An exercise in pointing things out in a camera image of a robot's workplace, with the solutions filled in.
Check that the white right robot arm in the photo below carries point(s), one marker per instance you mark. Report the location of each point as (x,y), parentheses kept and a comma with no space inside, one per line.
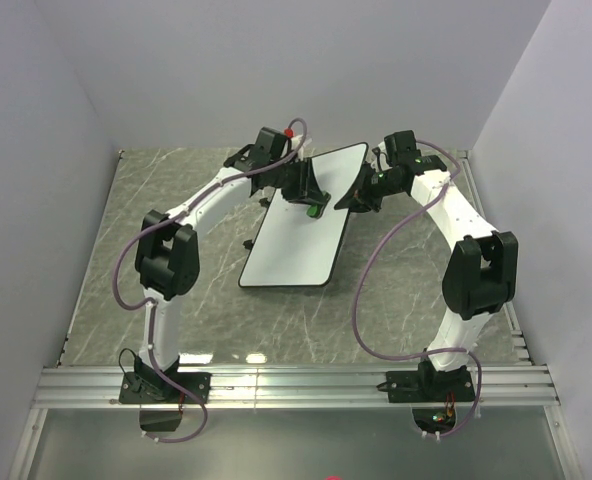
(481,274)

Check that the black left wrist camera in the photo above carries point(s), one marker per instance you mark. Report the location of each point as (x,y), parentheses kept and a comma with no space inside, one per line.
(271,145)

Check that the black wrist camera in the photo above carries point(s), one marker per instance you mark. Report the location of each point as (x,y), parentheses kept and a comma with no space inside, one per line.
(271,145)
(401,146)

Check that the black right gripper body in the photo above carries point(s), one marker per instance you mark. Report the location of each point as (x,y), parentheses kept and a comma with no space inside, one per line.
(382,185)

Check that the white whiteboard black frame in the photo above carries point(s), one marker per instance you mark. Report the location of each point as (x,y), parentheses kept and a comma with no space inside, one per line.
(292,249)

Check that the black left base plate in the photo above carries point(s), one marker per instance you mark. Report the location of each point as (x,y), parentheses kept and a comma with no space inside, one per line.
(136,390)

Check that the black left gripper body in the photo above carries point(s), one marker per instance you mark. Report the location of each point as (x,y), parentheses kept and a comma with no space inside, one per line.
(288,176)

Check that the aluminium mounting rail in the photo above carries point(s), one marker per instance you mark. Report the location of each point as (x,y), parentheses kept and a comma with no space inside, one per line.
(287,387)

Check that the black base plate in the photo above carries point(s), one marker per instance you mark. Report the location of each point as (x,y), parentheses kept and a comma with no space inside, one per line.
(136,390)
(416,387)

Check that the green bone-shaped eraser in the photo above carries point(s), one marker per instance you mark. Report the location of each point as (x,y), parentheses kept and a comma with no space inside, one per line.
(315,211)

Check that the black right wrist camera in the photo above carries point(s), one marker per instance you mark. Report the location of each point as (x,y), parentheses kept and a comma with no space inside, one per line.
(401,146)

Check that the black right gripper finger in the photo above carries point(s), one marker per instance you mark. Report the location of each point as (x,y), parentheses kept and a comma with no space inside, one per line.
(364,205)
(360,188)

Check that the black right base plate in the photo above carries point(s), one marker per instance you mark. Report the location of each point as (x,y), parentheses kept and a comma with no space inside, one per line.
(416,387)

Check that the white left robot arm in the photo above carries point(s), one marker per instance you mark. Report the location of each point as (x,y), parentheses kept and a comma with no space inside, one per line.
(167,257)

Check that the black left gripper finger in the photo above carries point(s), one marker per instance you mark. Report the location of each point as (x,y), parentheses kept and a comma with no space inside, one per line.
(310,191)
(293,195)

